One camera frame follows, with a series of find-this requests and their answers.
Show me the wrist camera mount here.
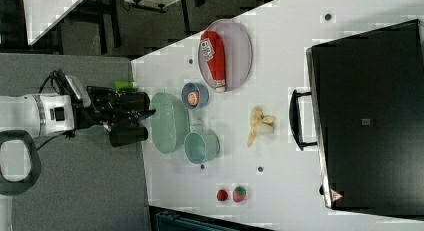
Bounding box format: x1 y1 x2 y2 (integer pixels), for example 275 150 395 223
65 75 91 108

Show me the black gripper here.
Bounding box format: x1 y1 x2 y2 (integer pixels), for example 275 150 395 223
74 86 156 147

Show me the grey round plate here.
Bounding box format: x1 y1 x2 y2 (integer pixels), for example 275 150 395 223
201 19 252 91

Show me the plush peeled banana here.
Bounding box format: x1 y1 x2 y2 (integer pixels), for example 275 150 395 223
247 106 276 147

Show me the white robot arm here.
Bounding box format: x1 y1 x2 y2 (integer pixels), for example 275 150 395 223
1 86 156 196

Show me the green bottle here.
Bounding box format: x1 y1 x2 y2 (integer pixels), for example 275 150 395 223
114 81 137 90

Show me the orange slice toy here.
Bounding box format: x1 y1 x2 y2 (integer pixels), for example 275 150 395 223
187 91 200 106

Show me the red plush strawberry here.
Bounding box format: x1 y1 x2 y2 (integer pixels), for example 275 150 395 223
232 186 247 203

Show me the red plush ketchup bottle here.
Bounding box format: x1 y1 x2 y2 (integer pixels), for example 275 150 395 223
200 31 226 92

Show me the blue bowl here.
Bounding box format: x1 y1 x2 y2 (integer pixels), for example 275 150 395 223
181 82 209 110

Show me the small red plush fruit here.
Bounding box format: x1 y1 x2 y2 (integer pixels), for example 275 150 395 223
216 189 228 202

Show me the black toaster oven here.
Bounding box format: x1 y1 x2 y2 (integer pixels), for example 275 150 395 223
305 19 424 220

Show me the green mug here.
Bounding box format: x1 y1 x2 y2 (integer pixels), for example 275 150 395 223
184 125 220 164

